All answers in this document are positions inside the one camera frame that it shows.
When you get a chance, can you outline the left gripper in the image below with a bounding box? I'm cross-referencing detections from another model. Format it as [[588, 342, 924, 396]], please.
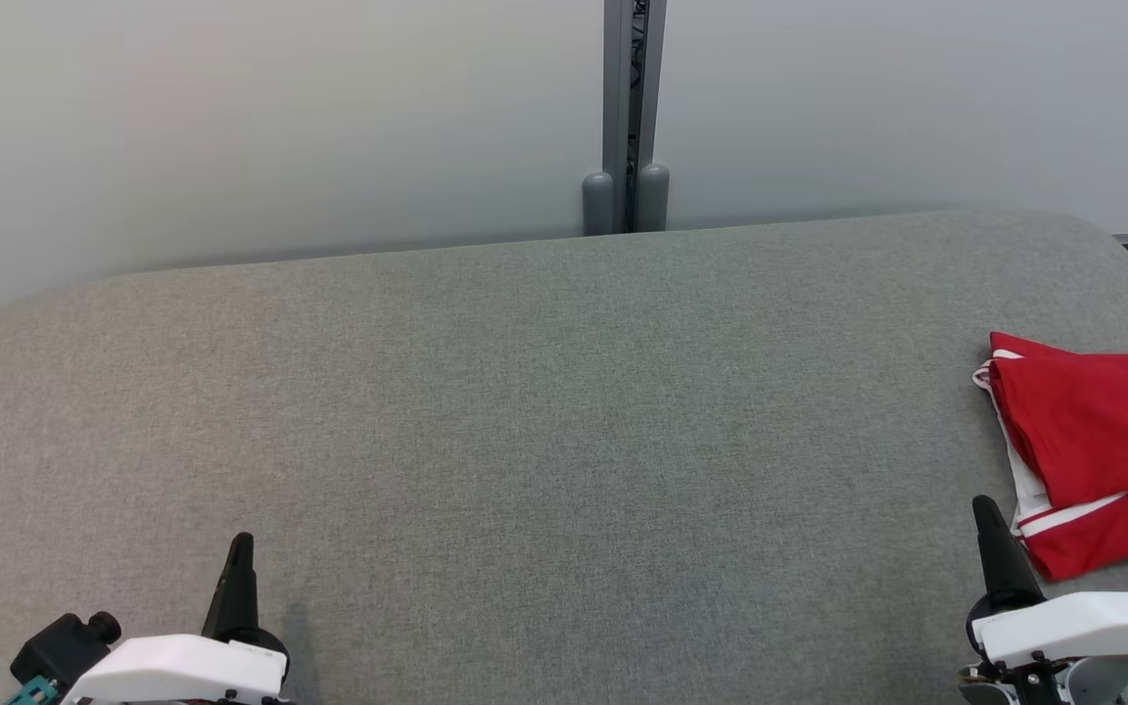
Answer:
[[63, 532, 291, 705]]

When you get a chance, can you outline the red and white garment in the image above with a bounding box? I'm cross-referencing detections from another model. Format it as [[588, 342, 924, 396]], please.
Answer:
[[972, 331, 1128, 582]]

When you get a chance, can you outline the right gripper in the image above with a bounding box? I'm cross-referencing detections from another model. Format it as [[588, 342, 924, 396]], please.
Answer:
[[965, 494, 1128, 672]]

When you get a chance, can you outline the grey cylinder post foot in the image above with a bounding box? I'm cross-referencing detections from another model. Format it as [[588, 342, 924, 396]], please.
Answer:
[[582, 171, 616, 237], [635, 164, 671, 233]]

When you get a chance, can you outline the teal connector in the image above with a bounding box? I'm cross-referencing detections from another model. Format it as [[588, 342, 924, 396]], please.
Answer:
[[4, 676, 61, 705]]

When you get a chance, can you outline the grey fabric sofa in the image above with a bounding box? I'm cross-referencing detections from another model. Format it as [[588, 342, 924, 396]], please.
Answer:
[[0, 208, 1128, 705]]

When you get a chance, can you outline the grey metal partition post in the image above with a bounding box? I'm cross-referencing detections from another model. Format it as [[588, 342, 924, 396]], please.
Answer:
[[603, 0, 668, 234]]

